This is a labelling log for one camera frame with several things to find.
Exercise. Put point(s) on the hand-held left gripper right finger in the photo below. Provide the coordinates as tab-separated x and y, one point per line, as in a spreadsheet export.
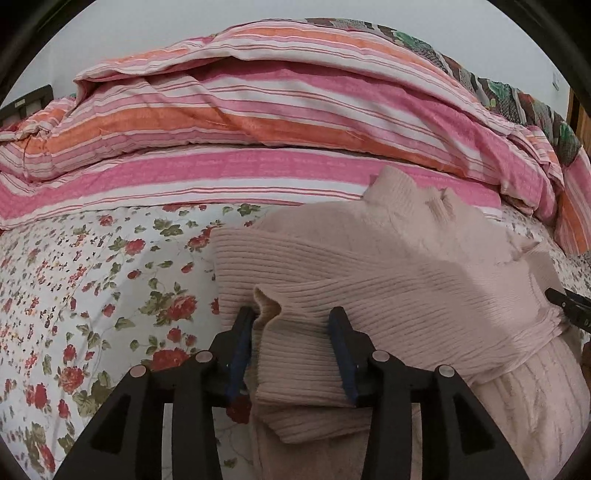
340	355

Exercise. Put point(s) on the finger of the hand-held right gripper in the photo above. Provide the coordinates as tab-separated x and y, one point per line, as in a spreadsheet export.
572	304

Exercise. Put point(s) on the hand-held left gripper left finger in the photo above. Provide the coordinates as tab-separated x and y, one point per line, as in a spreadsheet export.
239	350

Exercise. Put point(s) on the pink knit sweater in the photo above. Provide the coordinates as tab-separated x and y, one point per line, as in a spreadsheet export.
369	277

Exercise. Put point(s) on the floral bed sheet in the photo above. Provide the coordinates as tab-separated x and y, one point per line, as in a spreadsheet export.
92	286

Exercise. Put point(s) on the patchwork patterned blanket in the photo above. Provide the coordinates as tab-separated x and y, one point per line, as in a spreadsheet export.
508	97

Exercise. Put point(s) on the pink orange striped duvet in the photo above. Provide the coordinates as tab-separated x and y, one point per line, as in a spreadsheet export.
277	115

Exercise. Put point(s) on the dark wooden headboard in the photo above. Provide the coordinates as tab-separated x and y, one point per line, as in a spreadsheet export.
23	104

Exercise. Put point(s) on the brown wooden door frame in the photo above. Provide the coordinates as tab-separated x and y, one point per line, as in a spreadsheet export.
574	113

